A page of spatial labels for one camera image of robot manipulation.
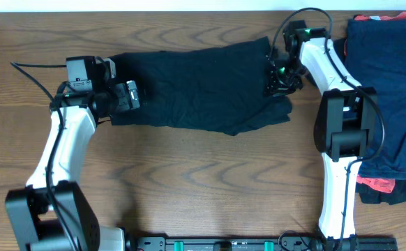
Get dark teal black shorts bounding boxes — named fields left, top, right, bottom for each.
left=111, top=37, right=292, bottom=136

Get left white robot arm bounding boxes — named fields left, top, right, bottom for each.
left=5, top=56, right=140, bottom=250

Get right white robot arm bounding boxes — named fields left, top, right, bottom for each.
left=264, top=20, right=380, bottom=250

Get navy blue folded garment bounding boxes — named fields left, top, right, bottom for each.
left=342, top=15, right=406, bottom=181

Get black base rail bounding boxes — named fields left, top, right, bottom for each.
left=135, top=235, right=398, bottom=251

